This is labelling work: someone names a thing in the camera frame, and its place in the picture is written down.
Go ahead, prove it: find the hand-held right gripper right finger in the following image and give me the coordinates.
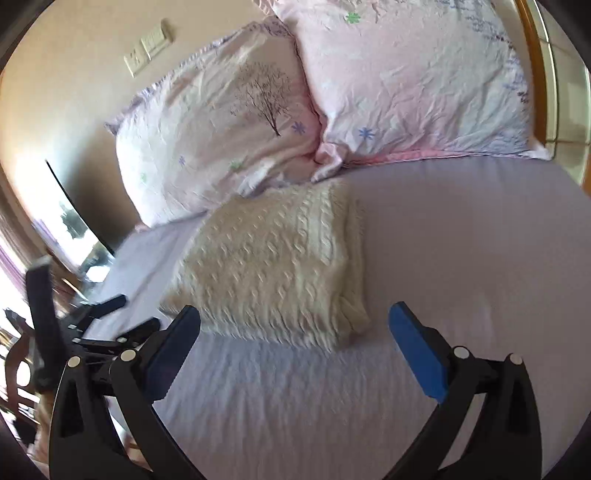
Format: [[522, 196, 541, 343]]
[[388, 302, 544, 480]]

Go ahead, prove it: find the black flat screen television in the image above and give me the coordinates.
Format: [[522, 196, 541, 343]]
[[45, 159, 116, 278]]

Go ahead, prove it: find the cream cable knit sweater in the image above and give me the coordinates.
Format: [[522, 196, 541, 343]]
[[159, 179, 373, 354]]

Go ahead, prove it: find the lavender bed sheet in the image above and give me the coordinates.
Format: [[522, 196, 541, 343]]
[[60, 156, 591, 480]]

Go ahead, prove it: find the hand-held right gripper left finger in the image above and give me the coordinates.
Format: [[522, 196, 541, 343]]
[[48, 305, 207, 480]]

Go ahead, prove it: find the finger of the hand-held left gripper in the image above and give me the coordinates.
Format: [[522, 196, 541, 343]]
[[76, 318, 161, 352], [68, 294, 127, 329]]

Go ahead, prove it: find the dark wooden chair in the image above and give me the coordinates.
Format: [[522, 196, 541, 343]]
[[0, 309, 49, 418]]

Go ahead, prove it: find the pink floral pillow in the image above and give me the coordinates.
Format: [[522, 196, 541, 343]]
[[270, 0, 553, 163]]

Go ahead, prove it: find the wooden headboard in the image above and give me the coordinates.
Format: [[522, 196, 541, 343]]
[[513, 0, 591, 155]]

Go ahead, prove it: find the pink pillow with tree print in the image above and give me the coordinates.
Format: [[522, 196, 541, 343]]
[[105, 16, 325, 228]]

